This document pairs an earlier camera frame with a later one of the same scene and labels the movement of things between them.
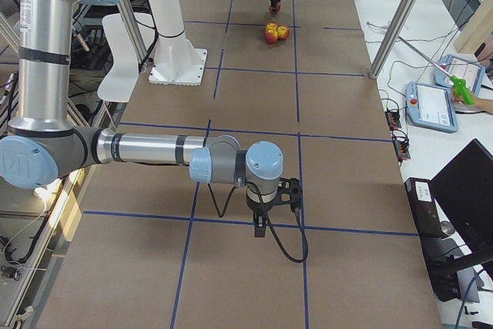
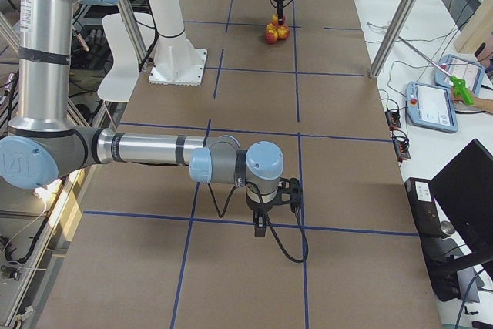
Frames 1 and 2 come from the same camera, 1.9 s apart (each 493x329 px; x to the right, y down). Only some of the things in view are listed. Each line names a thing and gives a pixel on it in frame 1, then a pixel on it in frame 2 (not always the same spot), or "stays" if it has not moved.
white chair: [122, 82] stays
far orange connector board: [393, 118] stays
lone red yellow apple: [275, 10] → [275, 19]
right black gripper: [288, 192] stays
